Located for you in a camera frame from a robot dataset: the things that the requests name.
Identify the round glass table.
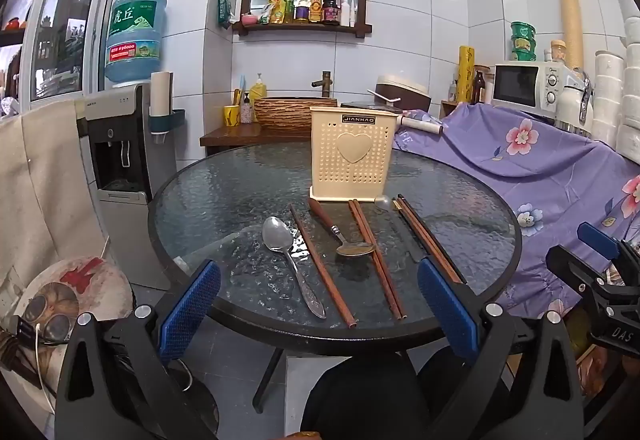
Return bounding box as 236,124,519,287
147,141,523,413

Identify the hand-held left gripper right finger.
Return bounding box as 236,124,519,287
416,257,586,440

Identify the purple floral cloth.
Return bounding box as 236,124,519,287
392,102,640,321

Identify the grey water dispenser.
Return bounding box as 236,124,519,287
75,82,173,291

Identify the wooden display shelf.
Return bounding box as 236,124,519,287
0,0,38,93

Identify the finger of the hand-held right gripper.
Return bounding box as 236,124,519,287
576,221,640,271
545,244,640,307

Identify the yellow soap pump bottle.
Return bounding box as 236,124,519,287
249,72,268,108

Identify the round printed stool cushion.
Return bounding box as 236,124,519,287
15,256,133,396

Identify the white microwave oven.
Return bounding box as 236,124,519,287
491,61,571,118

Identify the brown white rice cooker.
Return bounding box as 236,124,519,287
374,74,432,113

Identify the white paper cup stack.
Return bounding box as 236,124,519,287
150,71,174,117

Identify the stack of white paper bowls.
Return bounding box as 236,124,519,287
591,0,640,181

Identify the blue water jug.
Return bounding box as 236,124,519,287
104,0,168,88

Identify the wooden-handled metal spoon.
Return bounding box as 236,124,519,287
307,197,377,257

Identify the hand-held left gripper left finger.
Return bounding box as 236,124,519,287
55,259,223,440

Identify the yellow wrap roll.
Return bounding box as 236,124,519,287
458,46,476,104

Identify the white thermos bottle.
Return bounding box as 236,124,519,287
555,72,596,137

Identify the dark round stool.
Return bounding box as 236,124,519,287
300,352,430,440
167,365,221,440

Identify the bamboo style faucet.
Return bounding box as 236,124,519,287
311,70,332,98

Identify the beige cloth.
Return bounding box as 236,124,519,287
0,97,108,336

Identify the teal cup holder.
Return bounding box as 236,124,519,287
150,108,187,141

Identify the silver metal spoon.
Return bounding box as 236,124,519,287
262,216,327,319

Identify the dark wooden chopstick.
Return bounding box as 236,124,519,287
397,193,458,271

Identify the tall tan cup sleeve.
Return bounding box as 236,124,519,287
556,0,586,70

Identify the white cable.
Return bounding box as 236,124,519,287
34,324,57,415

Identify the cream perforated utensil holder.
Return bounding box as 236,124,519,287
308,106,399,203

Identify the wooden sink counter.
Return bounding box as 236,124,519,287
200,122,313,158

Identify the aluminium sliding window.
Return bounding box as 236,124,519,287
22,0,123,108

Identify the woven basin sink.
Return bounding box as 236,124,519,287
253,96,340,131

